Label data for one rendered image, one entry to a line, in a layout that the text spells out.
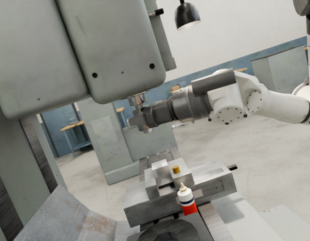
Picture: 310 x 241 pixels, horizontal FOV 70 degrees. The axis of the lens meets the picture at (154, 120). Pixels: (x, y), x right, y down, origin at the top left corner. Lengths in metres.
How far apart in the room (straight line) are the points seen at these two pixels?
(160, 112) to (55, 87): 0.25
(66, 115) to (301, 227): 7.01
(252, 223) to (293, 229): 0.20
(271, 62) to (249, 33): 3.28
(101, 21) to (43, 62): 0.16
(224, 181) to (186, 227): 0.42
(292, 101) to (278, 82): 4.40
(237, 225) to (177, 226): 0.45
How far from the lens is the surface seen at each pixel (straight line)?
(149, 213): 0.74
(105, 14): 0.55
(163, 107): 0.56
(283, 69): 5.10
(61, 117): 7.52
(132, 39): 0.53
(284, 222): 0.97
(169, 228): 0.35
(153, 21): 0.63
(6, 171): 0.69
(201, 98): 0.53
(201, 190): 0.73
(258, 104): 0.59
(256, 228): 0.76
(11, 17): 0.58
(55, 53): 0.54
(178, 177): 0.70
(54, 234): 0.74
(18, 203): 0.70
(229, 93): 0.53
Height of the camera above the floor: 1.33
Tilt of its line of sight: 9 degrees down
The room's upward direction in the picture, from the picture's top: 18 degrees counter-clockwise
